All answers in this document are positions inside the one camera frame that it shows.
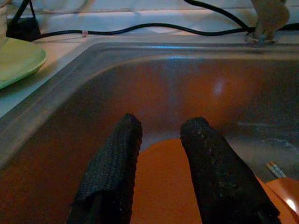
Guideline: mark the stainless steel sink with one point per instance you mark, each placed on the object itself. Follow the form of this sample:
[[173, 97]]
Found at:
[[163, 81]]

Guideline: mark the light green plate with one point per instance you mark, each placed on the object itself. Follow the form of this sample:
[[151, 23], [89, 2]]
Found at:
[[18, 63]]

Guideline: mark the grey metal faucet pipe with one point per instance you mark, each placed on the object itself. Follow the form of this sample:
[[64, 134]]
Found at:
[[268, 18]]

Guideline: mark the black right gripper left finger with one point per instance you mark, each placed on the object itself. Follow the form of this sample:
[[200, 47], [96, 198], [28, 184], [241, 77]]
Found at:
[[112, 168]]

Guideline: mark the round orange plate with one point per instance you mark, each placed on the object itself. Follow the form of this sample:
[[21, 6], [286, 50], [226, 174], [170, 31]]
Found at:
[[163, 182], [280, 205]]

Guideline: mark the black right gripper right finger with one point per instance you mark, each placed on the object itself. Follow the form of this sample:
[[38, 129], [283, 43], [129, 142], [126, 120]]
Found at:
[[217, 177]]

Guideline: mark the black power adapter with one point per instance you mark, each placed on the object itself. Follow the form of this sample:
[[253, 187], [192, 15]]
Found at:
[[23, 30]]

